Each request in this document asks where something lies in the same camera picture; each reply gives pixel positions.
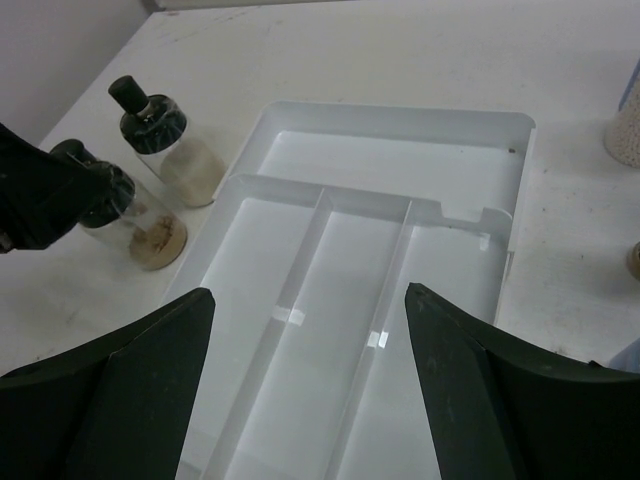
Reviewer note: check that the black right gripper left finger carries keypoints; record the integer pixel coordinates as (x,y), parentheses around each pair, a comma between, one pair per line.
(117,407)

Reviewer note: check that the sugar jar with black cap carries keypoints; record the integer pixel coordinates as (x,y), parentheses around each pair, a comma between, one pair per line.
(168,143)

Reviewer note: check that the white plastic organizer tray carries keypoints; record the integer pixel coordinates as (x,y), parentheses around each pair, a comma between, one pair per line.
(327,215)

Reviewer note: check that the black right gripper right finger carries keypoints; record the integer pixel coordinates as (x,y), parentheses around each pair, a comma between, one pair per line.
(501,408)

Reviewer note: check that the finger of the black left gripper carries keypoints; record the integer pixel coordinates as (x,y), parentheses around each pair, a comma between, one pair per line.
(42,198)

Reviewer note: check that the white bead bottle silver lid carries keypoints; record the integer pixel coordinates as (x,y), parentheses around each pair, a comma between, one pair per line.
(621,138)

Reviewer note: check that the small black cap spice bottle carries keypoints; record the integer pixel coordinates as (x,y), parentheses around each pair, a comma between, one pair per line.
(633,261)

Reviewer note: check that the brown lump jar black cap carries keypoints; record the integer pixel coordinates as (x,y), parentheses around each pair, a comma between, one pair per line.
(128,217)

